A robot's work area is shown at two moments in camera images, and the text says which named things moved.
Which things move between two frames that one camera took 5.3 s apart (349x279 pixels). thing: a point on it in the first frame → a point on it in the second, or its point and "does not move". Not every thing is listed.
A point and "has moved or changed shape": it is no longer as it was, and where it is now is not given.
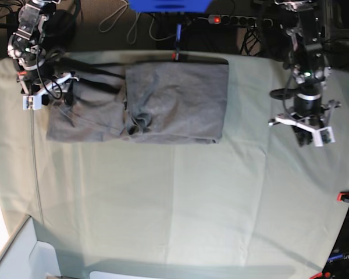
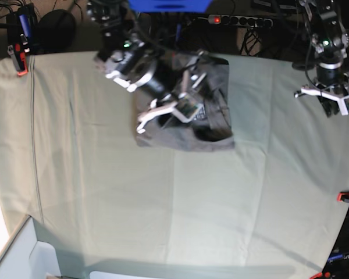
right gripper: x=306 y=93 → x=330 y=53
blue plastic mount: x=170 y=6 does not move
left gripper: x=30 y=53 → x=138 y=64
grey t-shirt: x=143 y=101 has moved or changed shape
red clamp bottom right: x=323 y=274 does not move
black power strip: x=246 y=20 does not move
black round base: x=60 y=30 does not move
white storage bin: x=27 y=258 does not move
